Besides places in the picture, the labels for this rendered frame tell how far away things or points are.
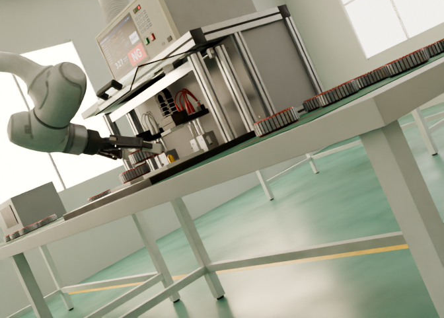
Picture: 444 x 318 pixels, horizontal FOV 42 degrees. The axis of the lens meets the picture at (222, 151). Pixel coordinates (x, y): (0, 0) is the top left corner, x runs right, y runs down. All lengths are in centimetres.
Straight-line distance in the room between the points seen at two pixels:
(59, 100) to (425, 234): 94
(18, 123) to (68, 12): 598
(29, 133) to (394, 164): 99
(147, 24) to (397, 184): 117
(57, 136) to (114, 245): 535
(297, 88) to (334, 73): 754
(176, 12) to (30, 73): 55
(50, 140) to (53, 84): 18
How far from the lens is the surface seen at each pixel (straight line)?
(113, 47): 216
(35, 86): 156
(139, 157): 176
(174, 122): 184
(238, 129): 194
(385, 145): 100
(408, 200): 102
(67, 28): 747
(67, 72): 152
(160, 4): 189
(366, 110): 95
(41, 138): 163
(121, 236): 699
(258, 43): 192
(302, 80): 200
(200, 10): 197
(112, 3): 332
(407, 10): 862
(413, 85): 103
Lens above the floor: 78
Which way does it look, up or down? 1 degrees down
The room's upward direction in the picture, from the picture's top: 24 degrees counter-clockwise
